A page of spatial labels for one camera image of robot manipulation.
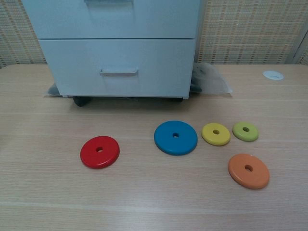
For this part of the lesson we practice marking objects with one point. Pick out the clear plastic bag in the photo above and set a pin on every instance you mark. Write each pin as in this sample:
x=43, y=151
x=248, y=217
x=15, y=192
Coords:
x=214, y=81

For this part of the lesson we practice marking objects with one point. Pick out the white drawer cabinet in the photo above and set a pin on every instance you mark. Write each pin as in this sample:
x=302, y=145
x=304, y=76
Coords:
x=197, y=36

